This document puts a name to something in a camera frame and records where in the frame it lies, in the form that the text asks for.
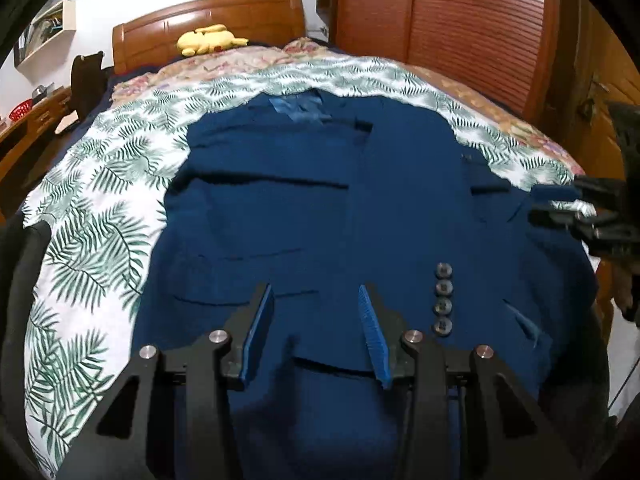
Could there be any wooden bed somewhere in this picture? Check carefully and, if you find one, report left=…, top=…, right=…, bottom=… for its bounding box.
left=112, top=0, right=616, bottom=331

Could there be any person's right hand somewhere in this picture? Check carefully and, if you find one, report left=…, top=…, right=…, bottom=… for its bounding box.
left=612, top=260, right=640, bottom=323

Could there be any navy blue suit jacket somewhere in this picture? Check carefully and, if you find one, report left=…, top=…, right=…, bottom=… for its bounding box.
left=131, top=87, right=601, bottom=480

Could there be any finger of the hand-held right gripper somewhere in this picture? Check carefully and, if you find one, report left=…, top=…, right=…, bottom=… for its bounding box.
left=527, top=206, right=602, bottom=242
left=531, top=176, right=602, bottom=207

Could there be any wooden desk with cabinets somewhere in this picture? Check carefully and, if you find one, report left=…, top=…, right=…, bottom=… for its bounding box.
left=0, top=85, right=76, bottom=221

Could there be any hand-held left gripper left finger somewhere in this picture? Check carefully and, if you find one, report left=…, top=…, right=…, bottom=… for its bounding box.
left=52, top=282, right=276, bottom=480

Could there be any floral blanket with tan band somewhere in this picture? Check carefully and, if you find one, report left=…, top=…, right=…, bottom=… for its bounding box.
left=112, top=40, right=576, bottom=186

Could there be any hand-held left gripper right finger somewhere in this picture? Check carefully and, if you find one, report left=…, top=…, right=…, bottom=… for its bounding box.
left=357, top=282, right=583, bottom=480

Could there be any leaf print blanket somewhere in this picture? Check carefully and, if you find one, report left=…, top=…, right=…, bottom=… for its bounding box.
left=22, top=55, right=576, bottom=466

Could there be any yellow plush toy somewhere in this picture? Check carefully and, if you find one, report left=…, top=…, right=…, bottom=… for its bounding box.
left=176, top=24, right=249, bottom=57

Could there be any dark wooden chair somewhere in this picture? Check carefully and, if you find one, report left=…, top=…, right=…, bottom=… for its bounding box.
left=54, top=51, right=107, bottom=136

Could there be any wooden louvred wardrobe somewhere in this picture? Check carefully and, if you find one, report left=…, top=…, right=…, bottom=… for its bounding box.
left=317, top=0, right=561, bottom=121

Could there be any wooden room door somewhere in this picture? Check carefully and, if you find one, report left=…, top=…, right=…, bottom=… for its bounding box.
left=560, top=0, right=640, bottom=181

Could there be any white wall shelf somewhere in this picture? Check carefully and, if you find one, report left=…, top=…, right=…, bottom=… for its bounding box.
left=14, top=0, right=78, bottom=67

